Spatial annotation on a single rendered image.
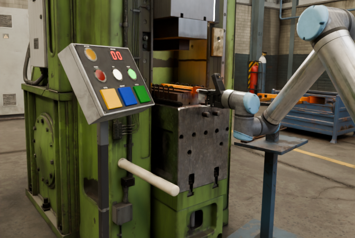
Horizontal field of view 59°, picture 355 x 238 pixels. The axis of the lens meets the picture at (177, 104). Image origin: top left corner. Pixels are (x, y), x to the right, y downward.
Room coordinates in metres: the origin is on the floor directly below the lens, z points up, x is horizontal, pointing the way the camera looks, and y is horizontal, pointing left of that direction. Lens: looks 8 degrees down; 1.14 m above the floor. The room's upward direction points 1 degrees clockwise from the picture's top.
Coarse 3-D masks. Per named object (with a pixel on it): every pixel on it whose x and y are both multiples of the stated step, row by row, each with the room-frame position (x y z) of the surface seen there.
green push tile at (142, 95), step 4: (136, 88) 1.26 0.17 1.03; (140, 88) 1.29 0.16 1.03; (144, 88) 1.31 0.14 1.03; (136, 92) 1.25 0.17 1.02; (140, 92) 1.27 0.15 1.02; (144, 92) 1.30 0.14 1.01; (140, 96) 1.26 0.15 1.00; (144, 96) 1.28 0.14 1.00; (148, 96) 1.31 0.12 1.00; (140, 100) 1.24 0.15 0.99; (144, 100) 1.26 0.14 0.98; (148, 100) 1.29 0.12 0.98
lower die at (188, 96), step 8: (152, 88) 1.86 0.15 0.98; (160, 88) 1.80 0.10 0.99; (176, 88) 1.77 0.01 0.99; (184, 88) 1.71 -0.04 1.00; (152, 96) 1.78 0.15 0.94; (160, 96) 1.72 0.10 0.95; (176, 96) 1.61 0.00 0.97; (184, 96) 1.64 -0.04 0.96; (192, 96) 1.67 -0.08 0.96; (184, 104) 1.64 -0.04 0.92; (192, 104) 1.67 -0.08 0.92
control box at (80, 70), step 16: (80, 48) 1.12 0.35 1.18; (96, 48) 1.20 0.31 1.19; (112, 48) 1.28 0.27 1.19; (64, 64) 1.11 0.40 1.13; (80, 64) 1.08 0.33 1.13; (96, 64) 1.14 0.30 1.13; (112, 64) 1.23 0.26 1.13; (128, 64) 1.32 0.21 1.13; (80, 80) 1.07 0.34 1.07; (96, 80) 1.09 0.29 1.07; (112, 80) 1.17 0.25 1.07; (128, 80) 1.26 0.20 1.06; (80, 96) 1.08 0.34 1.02; (96, 96) 1.05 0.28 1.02; (96, 112) 1.04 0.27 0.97; (112, 112) 1.07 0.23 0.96; (128, 112) 1.20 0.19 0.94
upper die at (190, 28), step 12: (156, 24) 1.76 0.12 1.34; (168, 24) 1.67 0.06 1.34; (180, 24) 1.61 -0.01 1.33; (192, 24) 1.66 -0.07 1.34; (204, 24) 1.72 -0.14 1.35; (156, 36) 1.75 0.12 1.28; (168, 36) 1.67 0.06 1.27; (180, 36) 1.61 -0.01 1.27; (192, 36) 1.66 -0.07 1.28; (204, 36) 1.72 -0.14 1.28
